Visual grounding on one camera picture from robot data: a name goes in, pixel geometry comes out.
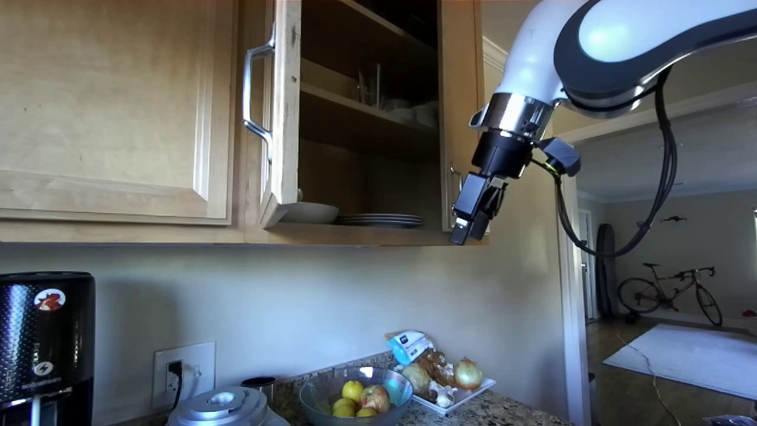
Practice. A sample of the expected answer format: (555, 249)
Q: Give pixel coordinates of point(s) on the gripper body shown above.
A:
(501, 155)

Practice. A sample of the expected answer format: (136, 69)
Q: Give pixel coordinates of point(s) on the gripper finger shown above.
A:
(470, 198)
(495, 198)

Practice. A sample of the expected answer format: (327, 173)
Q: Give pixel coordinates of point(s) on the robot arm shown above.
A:
(615, 35)

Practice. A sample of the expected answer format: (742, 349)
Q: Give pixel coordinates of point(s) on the wide wooden cabinet door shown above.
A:
(106, 106)

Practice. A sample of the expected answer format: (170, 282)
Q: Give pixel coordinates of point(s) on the stack of grey plates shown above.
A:
(381, 220)

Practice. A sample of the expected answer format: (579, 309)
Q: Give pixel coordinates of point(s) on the tall dark bag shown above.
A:
(607, 272)

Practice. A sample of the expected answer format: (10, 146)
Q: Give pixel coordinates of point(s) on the row of clear glasses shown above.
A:
(368, 89)

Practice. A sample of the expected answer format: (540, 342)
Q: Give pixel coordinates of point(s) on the white bowl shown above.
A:
(310, 212)

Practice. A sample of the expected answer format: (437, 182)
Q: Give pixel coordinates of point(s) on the blue and white packet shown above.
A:
(408, 346)

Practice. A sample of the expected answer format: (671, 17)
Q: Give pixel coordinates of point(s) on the brown ginger root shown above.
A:
(439, 367)

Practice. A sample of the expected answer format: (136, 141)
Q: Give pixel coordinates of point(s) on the yellow onion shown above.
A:
(416, 377)
(468, 374)

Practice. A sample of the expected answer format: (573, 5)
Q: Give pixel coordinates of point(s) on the bicycle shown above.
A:
(650, 293)

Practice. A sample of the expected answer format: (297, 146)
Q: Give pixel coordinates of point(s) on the white square plate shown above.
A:
(467, 396)

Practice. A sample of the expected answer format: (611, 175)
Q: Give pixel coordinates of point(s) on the white garlic bulb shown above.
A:
(443, 399)

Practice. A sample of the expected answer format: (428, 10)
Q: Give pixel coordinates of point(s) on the red yellow apple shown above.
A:
(375, 398)

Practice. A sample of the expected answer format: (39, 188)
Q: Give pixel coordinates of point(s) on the yellow lemon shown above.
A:
(366, 412)
(352, 390)
(343, 407)

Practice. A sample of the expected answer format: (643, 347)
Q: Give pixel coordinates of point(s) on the white rug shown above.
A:
(692, 355)

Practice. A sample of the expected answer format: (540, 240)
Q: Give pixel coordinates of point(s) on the glass fruit bowl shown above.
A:
(316, 402)

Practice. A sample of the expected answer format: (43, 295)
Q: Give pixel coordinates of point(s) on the black cup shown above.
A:
(260, 387)

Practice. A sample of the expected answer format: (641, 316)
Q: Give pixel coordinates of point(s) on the silver round appliance lid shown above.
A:
(225, 408)

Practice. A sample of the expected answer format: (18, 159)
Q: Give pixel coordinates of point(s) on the black coffee machine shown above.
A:
(44, 349)

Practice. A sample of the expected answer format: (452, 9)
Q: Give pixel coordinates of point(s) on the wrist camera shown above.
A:
(562, 155)

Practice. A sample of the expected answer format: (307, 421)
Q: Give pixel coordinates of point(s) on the black wall hook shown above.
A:
(674, 219)

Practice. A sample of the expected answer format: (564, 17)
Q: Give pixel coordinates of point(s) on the wooden wall cabinet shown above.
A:
(177, 118)

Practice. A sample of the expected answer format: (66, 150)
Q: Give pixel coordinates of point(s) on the white wall socket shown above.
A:
(198, 367)

